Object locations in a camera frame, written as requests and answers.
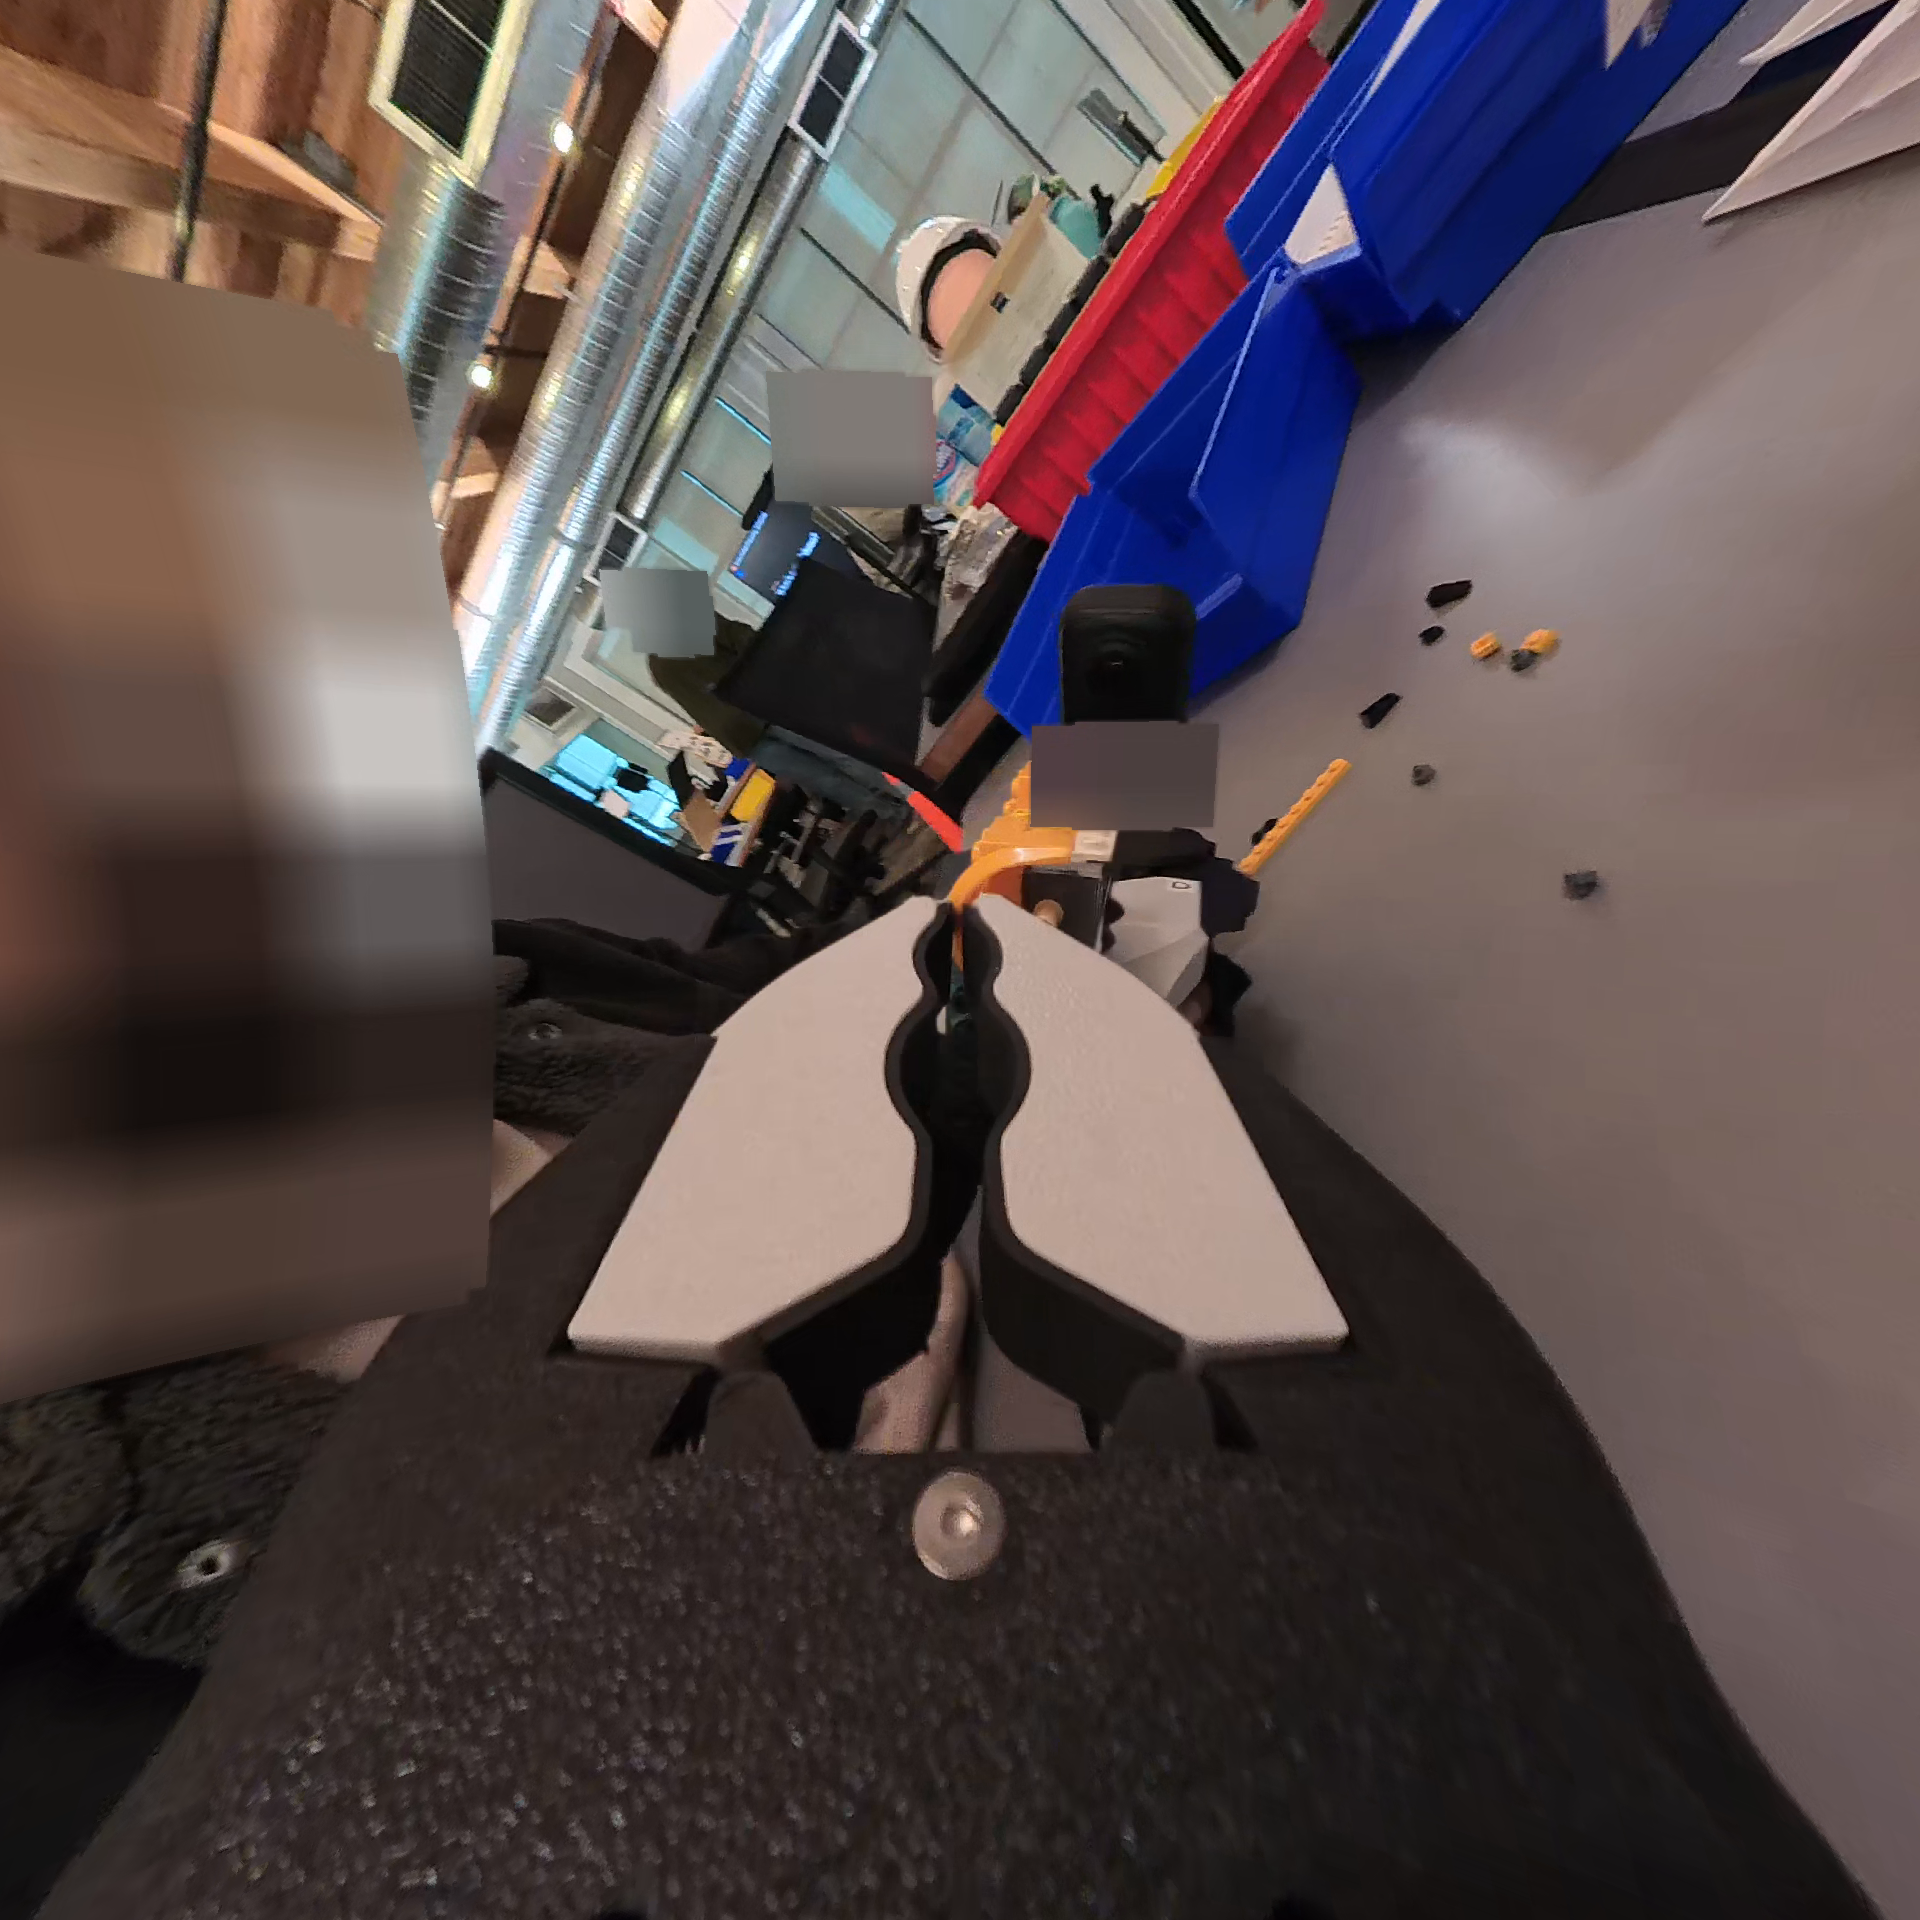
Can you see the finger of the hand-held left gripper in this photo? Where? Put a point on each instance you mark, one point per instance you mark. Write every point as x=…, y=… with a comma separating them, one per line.
x=1162, y=923

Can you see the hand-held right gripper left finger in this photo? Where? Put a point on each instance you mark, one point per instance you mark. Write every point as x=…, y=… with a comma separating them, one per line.
x=750, y=1184

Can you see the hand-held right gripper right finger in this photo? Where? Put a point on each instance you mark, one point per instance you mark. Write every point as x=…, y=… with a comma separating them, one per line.
x=1155, y=1184

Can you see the orange lego wheel arch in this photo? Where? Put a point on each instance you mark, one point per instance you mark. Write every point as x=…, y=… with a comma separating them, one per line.
x=991, y=863

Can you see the long orange lego plate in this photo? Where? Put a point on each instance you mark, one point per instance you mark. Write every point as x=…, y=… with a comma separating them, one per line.
x=1300, y=809

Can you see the scatter of small lego pieces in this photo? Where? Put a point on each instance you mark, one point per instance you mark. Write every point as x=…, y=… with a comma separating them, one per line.
x=1447, y=595

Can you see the person's pale hoodie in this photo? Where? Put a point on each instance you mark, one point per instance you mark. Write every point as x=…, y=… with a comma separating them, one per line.
x=534, y=1163

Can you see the blue plastic bin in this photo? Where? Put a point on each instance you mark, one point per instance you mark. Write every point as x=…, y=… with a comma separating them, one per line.
x=1500, y=182
x=1276, y=452

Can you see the black laptop screen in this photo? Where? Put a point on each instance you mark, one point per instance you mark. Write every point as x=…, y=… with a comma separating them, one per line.
x=827, y=675

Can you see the red plastic bin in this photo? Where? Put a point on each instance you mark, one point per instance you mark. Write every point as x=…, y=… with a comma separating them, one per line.
x=1142, y=345

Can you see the computer monitor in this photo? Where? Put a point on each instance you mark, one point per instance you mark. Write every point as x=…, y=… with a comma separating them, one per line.
x=774, y=547

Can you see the white helmet head model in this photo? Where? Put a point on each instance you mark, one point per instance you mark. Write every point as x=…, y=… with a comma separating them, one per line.
x=931, y=254

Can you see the white paper sheets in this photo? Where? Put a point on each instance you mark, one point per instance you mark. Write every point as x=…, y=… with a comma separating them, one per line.
x=1328, y=224

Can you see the yellow plastic bin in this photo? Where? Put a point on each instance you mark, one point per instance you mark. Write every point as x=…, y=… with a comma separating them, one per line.
x=1197, y=135

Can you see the crumpled white paper bag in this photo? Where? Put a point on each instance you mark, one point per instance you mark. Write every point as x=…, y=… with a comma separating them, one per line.
x=1845, y=119

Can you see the silver ventilation duct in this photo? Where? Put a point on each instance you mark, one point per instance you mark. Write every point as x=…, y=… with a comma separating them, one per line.
x=661, y=300

